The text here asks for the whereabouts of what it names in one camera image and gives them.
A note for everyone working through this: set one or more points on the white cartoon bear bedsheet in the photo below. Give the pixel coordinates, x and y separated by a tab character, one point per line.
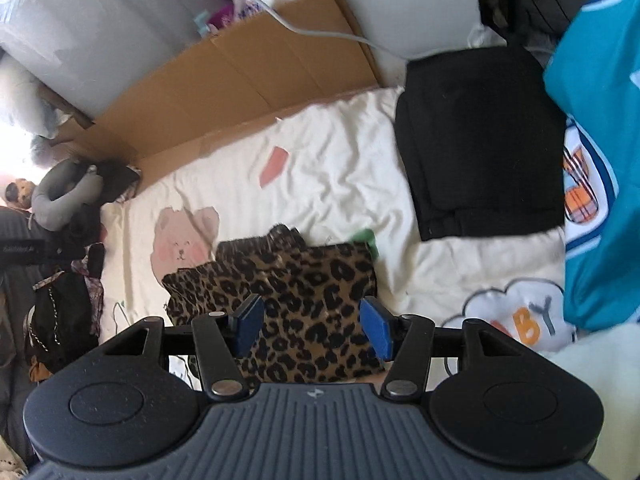
331	172

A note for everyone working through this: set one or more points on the brown cardboard sheet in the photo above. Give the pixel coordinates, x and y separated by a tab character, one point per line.
226	87

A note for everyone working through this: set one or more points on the grey plastic wrapped roll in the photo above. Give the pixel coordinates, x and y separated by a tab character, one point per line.
90	51

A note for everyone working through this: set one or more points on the teal printed garment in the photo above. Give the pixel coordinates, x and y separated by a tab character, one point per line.
593	77

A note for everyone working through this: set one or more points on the leopard print garment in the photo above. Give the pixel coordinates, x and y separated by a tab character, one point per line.
311	330

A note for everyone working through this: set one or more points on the black folded garment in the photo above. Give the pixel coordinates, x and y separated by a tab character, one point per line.
482	144

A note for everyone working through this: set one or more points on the grey neck pillow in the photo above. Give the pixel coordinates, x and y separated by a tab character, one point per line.
63	191

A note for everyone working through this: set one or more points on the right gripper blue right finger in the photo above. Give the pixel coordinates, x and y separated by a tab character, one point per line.
386	332

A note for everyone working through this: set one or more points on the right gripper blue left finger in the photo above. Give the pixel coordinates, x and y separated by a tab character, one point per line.
245	324

